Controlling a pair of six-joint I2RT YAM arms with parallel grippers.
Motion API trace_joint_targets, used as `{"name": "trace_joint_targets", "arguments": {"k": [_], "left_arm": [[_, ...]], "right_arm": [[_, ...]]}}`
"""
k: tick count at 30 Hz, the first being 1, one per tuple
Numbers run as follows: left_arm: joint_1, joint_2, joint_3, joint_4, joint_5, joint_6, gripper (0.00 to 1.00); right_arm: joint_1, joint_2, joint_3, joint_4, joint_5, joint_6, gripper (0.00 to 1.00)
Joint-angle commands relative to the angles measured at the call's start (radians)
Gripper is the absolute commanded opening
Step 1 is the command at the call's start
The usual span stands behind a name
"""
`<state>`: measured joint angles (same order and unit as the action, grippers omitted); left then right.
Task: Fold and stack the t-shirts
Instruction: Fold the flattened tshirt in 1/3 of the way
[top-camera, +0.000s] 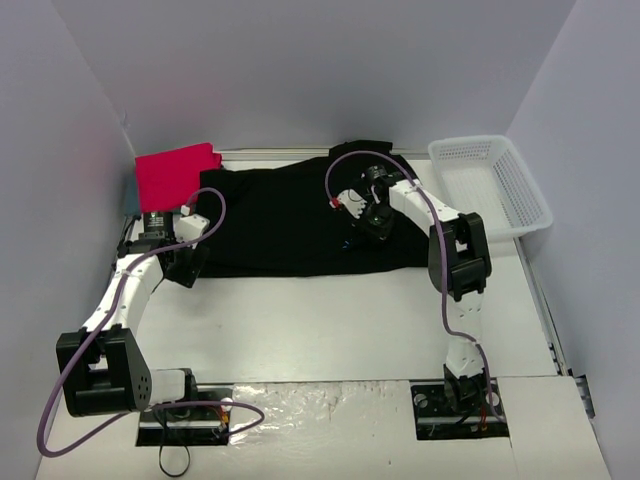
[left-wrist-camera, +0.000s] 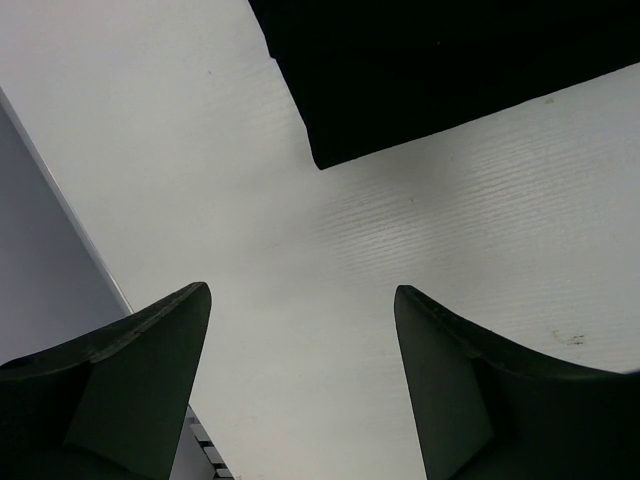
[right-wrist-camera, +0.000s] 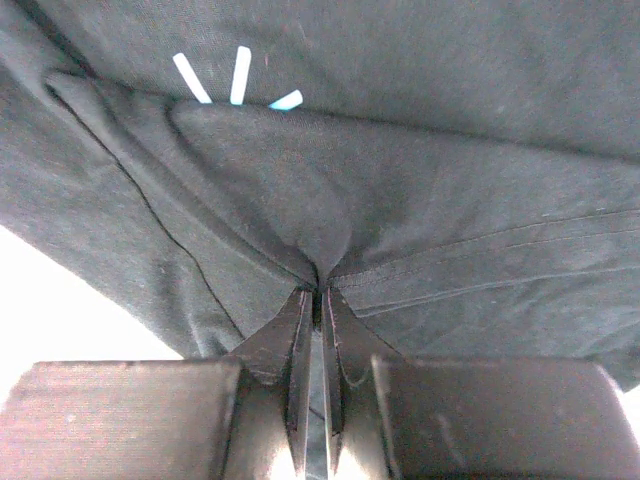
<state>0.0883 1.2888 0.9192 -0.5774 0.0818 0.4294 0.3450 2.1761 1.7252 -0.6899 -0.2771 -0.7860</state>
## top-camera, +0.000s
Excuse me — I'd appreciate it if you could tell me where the folded red t shirt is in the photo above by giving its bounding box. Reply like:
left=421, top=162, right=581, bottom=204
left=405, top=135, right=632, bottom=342
left=135, top=143, right=222, bottom=213

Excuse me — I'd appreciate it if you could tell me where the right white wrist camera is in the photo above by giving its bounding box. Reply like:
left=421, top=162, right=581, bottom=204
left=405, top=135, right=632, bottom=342
left=329, top=189, right=367, bottom=219

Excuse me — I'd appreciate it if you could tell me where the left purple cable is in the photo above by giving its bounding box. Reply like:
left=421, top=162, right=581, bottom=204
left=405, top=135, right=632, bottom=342
left=37, top=187, right=266, bottom=459

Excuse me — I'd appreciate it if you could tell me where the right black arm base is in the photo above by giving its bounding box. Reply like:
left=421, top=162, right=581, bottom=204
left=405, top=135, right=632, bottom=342
left=410, top=381, right=510, bottom=441

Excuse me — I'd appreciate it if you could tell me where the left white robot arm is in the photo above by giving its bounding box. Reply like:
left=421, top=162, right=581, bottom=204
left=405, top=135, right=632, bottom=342
left=56, top=207, right=209, bottom=418

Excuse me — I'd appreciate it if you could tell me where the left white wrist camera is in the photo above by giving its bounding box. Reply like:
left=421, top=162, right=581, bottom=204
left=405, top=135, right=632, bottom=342
left=174, top=205, right=210, bottom=248

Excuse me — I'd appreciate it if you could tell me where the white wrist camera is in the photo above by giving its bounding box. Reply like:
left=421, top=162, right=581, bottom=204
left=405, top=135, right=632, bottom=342
left=329, top=189, right=367, bottom=219
left=174, top=205, right=210, bottom=248

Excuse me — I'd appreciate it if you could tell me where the aluminium table rail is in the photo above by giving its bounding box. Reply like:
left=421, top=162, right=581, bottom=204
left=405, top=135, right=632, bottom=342
left=219, top=147, right=431, bottom=161

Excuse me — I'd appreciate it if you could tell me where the purple cable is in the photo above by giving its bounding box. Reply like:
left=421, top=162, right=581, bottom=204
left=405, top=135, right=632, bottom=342
left=37, top=187, right=266, bottom=459
left=324, top=150, right=505, bottom=419

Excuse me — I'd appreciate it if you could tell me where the folded teal t shirt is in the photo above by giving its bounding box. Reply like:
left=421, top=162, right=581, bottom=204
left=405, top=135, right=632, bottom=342
left=124, top=177, right=141, bottom=216

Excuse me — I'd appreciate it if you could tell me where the black t shirt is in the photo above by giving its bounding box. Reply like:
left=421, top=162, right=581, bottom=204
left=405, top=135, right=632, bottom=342
left=196, top=140, right=428, bottom=278

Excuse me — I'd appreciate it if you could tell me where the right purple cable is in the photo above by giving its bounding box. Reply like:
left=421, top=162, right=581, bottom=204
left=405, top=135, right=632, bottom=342
left=324, top=150, right=505, bottom=419

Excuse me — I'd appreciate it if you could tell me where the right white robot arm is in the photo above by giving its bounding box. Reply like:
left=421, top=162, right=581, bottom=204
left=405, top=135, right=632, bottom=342
left=344, top=165, right=492, bottom=413

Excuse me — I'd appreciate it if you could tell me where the black loop cable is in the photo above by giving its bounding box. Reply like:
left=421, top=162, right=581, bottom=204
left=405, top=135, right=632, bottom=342
left=157, top=442, right=191, bottom=476

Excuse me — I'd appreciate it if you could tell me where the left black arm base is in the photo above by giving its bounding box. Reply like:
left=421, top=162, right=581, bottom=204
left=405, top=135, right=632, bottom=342
left=135, top=406, right=230, bottom=447

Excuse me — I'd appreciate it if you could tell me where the white plastic basket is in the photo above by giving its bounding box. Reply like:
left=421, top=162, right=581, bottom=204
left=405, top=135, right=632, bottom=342
left=428, top=135, right=553, bottom=242

